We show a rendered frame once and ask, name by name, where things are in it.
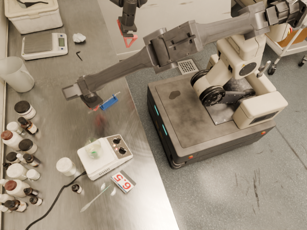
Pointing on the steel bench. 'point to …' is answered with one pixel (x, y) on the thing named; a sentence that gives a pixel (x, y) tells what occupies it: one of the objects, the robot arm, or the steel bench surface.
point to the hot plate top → (89, 163)
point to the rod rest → (108, 103)
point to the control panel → (119, 147)
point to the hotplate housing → (108, 164)
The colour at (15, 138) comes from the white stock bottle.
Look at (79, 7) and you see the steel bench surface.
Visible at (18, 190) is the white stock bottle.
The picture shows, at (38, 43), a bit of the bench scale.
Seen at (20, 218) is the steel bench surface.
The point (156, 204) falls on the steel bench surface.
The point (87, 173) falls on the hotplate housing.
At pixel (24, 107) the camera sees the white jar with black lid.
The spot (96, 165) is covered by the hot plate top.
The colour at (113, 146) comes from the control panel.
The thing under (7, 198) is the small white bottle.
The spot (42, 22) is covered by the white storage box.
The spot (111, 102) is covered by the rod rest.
